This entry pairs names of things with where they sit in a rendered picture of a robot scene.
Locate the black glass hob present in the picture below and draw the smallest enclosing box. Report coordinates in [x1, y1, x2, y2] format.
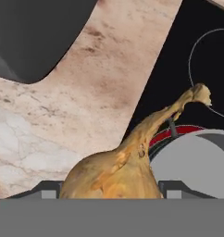
[121, 0, 224, 161]

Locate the yellow-brown onion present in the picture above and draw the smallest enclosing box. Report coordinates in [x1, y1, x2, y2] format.
[58, 82, 213, 200]

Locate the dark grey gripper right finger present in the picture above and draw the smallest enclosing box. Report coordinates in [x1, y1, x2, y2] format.
[157, 180, 218, 200]

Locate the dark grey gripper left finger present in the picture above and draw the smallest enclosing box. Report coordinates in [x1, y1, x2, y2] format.
[7, 180, 64, 200]

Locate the grey metal pot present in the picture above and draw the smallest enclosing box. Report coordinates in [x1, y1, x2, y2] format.
[149, 118, 224, 200]

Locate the dark grey sink basin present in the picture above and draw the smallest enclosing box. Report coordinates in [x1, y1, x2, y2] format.
[0, 0, 99, 85]

